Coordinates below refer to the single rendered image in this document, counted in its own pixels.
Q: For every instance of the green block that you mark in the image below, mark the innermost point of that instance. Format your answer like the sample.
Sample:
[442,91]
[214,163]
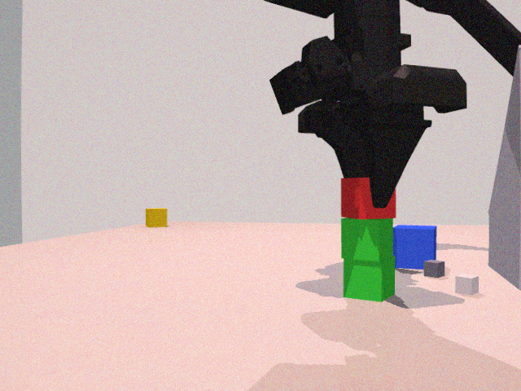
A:
[369,280]
[366,239]

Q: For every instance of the yellow cube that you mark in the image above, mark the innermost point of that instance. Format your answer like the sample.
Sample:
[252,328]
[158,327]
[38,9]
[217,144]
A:
[156,218]

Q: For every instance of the blue block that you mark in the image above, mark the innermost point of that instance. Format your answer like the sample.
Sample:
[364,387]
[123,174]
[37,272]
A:
[413,245]

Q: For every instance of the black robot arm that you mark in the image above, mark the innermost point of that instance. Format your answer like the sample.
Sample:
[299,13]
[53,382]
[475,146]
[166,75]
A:
[325,68]

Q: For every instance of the red block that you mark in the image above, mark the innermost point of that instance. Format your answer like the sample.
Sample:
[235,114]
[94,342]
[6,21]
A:
[356,201]

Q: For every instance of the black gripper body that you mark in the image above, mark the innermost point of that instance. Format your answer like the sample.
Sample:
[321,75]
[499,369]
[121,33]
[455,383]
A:
[395,90]

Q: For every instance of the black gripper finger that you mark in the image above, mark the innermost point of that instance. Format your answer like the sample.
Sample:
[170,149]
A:
[390,142]
[350,149]

